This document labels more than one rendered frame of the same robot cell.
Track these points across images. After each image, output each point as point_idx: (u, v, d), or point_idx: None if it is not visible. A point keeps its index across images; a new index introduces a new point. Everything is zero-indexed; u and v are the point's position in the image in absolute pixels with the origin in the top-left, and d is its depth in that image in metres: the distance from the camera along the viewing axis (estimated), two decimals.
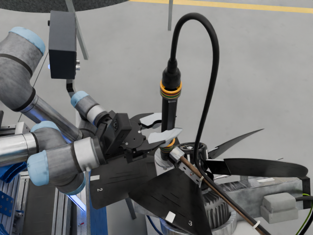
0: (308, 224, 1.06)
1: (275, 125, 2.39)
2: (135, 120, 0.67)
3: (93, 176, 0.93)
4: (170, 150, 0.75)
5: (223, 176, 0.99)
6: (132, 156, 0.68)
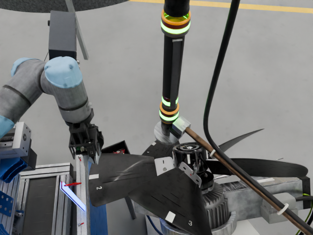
0: (308, 224, 1.06)
1: (275, 125, 2.39)
2: None
3: (92, 176, 0.92)
4: (173, 120, 0.62)
5: (223, 176, 0.99)
6: None
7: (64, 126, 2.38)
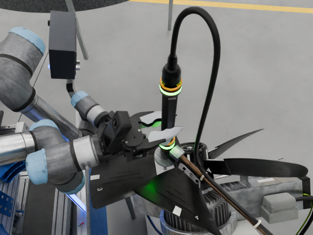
0: (308, 224, 1.06)
1: (275, 125, 2.39)
2: (135, 118, 0.66)
3: None
4: (170, 148, 0.75)
5: (223, 176, 0.99)
6: (132, 155, 0.67)
7: None
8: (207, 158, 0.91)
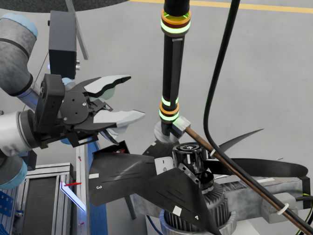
0: (308, 224, 1.06)
1: (275, 125, 2.39)
2: (78, 89, 0.51)
3: (153, 143, 1.26)
4: (173, 120, 0.61)
5: (223, 176, 0.99)
6: (79, 138, 0.52)
7: None
8: (207, 158, 0.91)
